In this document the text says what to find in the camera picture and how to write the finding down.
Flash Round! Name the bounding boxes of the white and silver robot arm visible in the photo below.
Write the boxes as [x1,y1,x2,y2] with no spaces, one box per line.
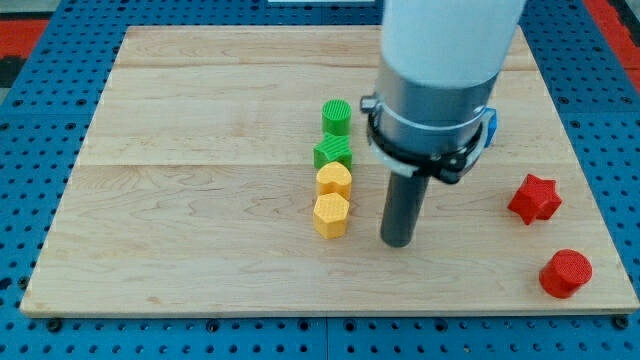
[361,0,525,184]

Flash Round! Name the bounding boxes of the blue block behind arm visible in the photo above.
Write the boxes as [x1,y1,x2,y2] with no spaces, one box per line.
[484,108,499,148]

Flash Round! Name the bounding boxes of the yellow heart block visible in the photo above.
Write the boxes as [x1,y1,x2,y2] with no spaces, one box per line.
[316,162,353,200]

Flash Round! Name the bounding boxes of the green star block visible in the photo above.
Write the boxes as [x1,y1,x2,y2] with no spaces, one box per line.
[313,133,353,170]

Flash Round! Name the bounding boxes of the yellow hexagon block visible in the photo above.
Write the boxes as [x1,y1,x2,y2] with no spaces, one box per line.
[313,193,350,239]

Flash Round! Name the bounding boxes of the green cylinder block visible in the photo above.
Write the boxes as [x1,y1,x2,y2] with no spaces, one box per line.
[321,99,351,136]

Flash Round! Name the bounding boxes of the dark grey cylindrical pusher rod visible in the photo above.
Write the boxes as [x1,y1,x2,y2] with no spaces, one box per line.
[380,173,429,248]

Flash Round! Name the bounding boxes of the light wooden board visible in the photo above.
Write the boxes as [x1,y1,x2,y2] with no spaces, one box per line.
[20,26,639,318]

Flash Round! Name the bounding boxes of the red star block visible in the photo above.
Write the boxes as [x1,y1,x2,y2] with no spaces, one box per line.
[507,174,562,225]

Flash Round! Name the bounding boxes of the red cylinder block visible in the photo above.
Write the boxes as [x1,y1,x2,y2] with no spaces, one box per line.
[539,249,593,299]

